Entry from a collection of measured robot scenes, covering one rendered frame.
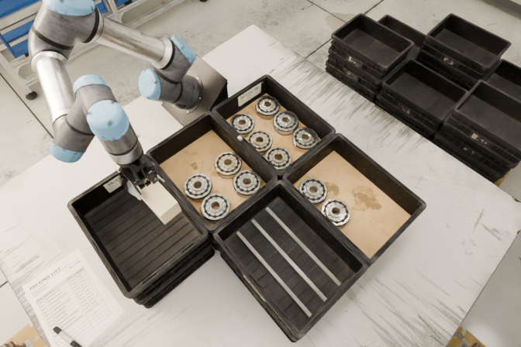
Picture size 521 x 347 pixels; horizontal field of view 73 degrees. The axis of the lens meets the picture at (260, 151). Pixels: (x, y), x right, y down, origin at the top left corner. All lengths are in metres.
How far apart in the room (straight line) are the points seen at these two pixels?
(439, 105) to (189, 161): 1.55
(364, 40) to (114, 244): 1.86
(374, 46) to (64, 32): 1.78
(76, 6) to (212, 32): 2.14
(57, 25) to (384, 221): 1.19
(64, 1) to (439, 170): 1.48
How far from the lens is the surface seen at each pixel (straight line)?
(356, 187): 1.37
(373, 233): 1.31
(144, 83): 1.46
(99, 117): 0.79
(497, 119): 2.30
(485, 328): 2.33
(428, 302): 1.45
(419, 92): 2.39
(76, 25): 1.19
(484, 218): 1.66
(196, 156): 1.41
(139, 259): 1.29
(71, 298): 1.48
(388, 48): 2.43
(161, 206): 1.03
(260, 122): 1.48
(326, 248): 1.26
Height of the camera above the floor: 2.01
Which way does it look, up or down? 58 degrees down
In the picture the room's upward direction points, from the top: straight up
